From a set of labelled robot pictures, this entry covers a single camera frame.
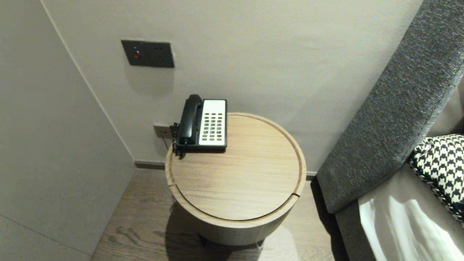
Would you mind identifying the black and white telephone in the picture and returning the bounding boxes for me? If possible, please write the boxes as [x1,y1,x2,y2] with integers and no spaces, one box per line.
[174,99,228,152]

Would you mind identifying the round wooden side table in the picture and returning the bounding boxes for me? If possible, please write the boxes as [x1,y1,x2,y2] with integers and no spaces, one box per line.
[165,112,307,248]

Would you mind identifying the black telephone handset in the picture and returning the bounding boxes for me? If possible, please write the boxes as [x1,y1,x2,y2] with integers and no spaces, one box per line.
[178,94,203,145]

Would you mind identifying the grey fabric headboard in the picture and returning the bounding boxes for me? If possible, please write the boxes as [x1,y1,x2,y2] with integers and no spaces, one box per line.
[316,0,464,261]

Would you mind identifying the white bed sheet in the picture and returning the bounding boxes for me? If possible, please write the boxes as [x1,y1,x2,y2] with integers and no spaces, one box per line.
[358,163,464,261]

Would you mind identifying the black-white houndstooth pillow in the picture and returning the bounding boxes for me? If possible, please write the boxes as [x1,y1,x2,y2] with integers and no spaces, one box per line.
[408,134,464,223]

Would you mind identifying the black coiled telephone cord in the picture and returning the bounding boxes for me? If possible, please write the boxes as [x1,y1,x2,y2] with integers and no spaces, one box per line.
[170,123,187,160]

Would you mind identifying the metal wall socket plate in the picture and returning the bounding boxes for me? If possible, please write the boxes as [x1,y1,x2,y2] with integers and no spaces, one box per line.
[153,124,173,138]

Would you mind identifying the brown wall baseboard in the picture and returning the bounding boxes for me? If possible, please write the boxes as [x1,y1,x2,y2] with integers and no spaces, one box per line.
[134,161,318,181]

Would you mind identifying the dark wall switch panel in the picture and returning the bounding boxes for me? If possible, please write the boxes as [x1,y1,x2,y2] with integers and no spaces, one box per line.
[121,40,175,69]

